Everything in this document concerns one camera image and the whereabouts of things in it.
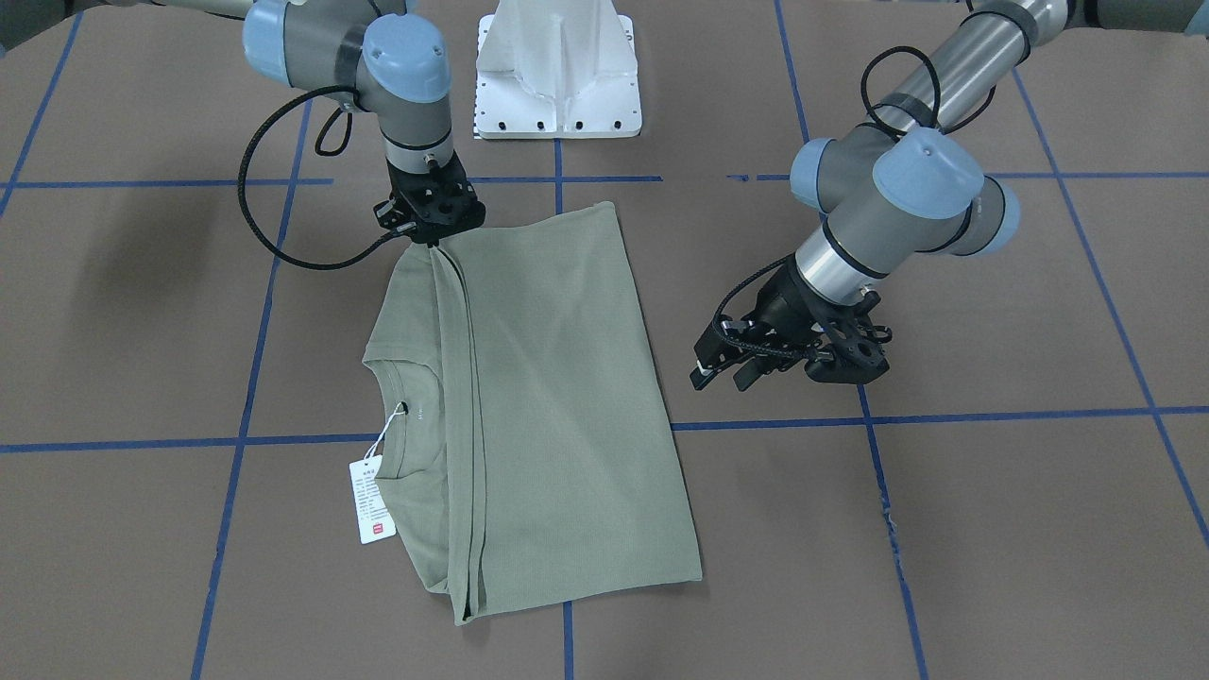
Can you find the olive green long-sleeve shirt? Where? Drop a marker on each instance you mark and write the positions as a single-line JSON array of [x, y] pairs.
[[530, 458]]

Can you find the white metal robot base pedestal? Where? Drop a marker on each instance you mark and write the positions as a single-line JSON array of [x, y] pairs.
[[556, 69]]

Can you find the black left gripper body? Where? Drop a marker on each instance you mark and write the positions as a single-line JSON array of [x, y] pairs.
[[780, 304]]

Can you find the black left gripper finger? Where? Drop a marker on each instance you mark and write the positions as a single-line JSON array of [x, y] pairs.
[[755, 364], [717, 353]]

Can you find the white paper price tag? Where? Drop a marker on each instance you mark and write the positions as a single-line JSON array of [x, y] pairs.
[[373, 518]]

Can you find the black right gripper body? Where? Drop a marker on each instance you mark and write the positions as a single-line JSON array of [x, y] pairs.
[[394, 213]]

